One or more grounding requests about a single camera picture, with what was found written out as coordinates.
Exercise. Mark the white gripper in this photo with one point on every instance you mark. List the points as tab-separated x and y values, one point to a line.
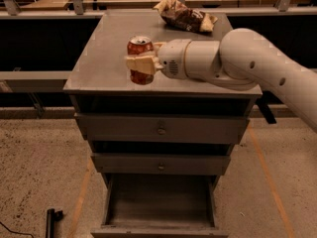
171	59

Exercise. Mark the red coke can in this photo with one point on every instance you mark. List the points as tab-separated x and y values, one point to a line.
138	45

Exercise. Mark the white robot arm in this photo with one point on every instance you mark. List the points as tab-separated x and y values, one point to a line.
242	59

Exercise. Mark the grey wooden drawer cabinet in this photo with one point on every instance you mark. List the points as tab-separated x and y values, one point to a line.
100	84

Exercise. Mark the grey top drawer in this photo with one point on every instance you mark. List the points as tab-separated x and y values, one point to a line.
134	128

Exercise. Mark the grey middle drawer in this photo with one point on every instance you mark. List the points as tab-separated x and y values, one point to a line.
195	165

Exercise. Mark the grey open bottom drawer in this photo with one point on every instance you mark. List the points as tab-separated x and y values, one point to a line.
159	206

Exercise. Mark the brown chip bag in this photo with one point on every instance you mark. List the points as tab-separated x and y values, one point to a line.
178	15

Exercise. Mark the black post on floor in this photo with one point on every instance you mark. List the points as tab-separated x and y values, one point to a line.
53	217

